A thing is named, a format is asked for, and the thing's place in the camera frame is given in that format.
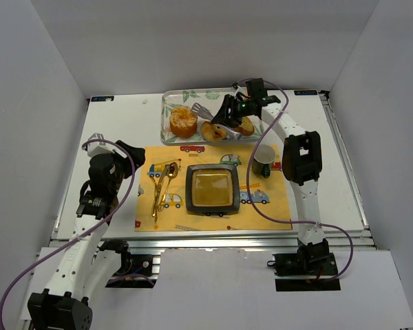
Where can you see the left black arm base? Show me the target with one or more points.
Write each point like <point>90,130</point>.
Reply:
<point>135,269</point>

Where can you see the square dark amber plate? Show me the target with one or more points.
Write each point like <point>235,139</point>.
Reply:
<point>212,189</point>

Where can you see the large orange muffin bread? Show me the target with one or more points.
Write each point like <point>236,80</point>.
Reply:
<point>183,122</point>

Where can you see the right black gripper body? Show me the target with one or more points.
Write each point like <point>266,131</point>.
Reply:
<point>232,110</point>

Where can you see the golden croissant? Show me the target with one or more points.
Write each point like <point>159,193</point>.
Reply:
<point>212,132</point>

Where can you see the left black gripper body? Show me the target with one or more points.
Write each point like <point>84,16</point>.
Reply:
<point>129,157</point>

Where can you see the gold spoon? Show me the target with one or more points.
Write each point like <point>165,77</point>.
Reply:
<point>174,174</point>

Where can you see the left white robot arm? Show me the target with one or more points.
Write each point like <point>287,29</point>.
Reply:
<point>87,264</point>

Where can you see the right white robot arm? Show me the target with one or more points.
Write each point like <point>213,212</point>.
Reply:
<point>301,160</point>

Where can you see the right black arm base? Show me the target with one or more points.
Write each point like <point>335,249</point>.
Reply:
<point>312,268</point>

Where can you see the green mug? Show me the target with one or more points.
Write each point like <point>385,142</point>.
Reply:
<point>264,158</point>

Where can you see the sliced herb bread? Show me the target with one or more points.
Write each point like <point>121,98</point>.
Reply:
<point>246,128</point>

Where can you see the aluminium frame rail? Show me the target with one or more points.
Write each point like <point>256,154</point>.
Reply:
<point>244,242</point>

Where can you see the gold fork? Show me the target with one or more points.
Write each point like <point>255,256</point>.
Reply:
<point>168,169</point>

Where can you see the yellow vehicle print placemat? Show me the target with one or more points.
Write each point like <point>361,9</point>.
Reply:
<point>263,202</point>

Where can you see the floral serving tray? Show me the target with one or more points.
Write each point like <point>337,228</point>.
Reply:
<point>208,98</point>

